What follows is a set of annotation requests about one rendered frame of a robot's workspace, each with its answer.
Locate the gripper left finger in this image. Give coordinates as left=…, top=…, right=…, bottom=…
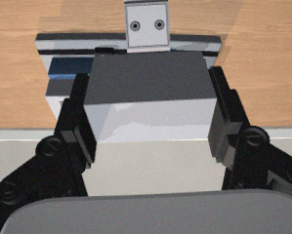
left=0, top=73, right=97, bottom=232

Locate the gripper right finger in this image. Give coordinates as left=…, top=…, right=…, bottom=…
left=208, top=66, right=292, bottom=196

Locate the grey slotted metal block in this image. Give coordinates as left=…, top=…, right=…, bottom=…
left=83, top=51, right=217, bottom=143

